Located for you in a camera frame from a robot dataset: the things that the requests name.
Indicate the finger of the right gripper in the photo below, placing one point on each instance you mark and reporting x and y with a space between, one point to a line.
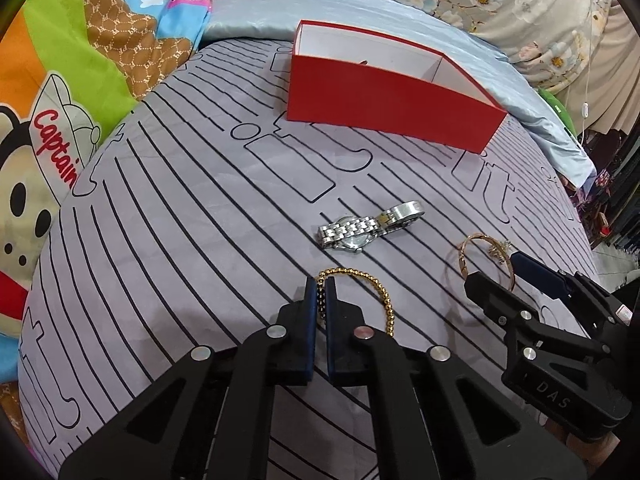
499 305
535 273

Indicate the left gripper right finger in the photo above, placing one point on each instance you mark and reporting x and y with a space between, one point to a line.
342 318

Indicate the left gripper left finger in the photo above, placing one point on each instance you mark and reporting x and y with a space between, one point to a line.
296 359

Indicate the thin gold bangle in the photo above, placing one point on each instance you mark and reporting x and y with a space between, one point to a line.
480 252

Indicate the silver metal watch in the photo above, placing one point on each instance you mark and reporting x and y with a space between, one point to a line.
353 233

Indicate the red jewelry box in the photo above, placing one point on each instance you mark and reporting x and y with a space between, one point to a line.
354 77

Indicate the light blue pillow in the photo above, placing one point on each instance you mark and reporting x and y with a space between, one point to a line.
278 19

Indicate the green plastic object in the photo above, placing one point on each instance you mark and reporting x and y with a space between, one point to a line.
559 109

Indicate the cartoon monkey bedsheet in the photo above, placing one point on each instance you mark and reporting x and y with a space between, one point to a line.
70 71

